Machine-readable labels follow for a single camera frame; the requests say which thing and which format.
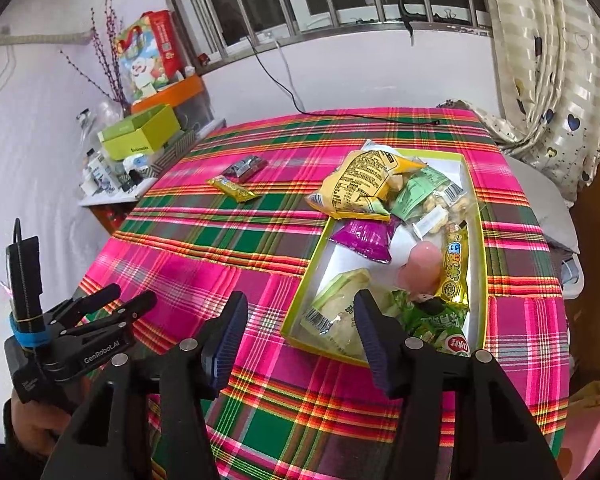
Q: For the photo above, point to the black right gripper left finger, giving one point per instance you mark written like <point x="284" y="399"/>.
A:
<point x="108" y="436"/>

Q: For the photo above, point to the person's left hand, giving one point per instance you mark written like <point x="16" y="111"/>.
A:
<point x="37" y="425"/>

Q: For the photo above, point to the pink plaid tablecloth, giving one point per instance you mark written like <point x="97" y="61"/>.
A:
<point x="289" y="414"/>

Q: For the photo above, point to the clear bag of puffs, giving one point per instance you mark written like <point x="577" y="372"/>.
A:
<point x="430" y="201"/>

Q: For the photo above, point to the metal window bars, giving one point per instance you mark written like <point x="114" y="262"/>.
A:
<point x="217" y="32"/>

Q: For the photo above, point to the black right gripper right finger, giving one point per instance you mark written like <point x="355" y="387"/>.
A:
<point x="495" y="434"/>

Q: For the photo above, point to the heart patterned curtain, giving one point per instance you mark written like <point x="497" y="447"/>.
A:
<point x="547" y="59"/>

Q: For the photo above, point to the purple snack packet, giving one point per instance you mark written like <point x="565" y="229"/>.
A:
<point x="369" y="239"/>

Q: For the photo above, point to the pink jelly cup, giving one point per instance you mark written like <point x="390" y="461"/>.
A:
<point x="421" y="273"/>

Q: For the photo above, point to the lime green cardboard tray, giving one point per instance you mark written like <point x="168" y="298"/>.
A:
<point x="329" y="260"/>

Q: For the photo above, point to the pale green soup packet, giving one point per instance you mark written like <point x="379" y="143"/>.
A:
<point x="330" y="318"/>

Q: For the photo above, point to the striped black white box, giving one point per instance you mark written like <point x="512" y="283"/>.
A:
<point x="175" y="149"/>

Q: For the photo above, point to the orange lidded plastic bin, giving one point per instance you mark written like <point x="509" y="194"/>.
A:
<point x="189" y="101"/>

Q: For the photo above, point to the short yellow snack bar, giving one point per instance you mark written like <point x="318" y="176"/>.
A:
<point x="234" y="190"/>

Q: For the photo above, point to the lime green storage box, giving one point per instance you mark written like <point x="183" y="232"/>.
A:
<point x="141" y="133"/>

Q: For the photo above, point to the purple dried flower branches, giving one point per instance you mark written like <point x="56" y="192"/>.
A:
<point x="107" y="57"/>

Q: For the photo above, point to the dark clear snack packet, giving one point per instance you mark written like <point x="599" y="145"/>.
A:
<point x="246" y="168"/>

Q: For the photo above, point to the long yellow snack bar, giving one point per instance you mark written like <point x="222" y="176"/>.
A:
<point x="453" y="286"/>

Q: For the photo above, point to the wooden wardrobe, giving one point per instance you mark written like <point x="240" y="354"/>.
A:
<point x="584" y="312"/>

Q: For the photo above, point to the yellow chips bag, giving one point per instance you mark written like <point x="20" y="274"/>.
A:
<point x="360" y="188"/>

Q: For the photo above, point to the orange white snack packet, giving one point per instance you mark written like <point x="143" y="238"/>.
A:
<point x="385" y="149"/>

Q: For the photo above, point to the white cosmetic bottle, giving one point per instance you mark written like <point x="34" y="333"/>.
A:
<point x="102" y="172"/>

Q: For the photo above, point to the pink stool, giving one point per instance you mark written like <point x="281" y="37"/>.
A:
<point x="581" y="440"/>

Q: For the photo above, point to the green pea snack bag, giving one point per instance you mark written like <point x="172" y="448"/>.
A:
<point x="435" y="321"/>

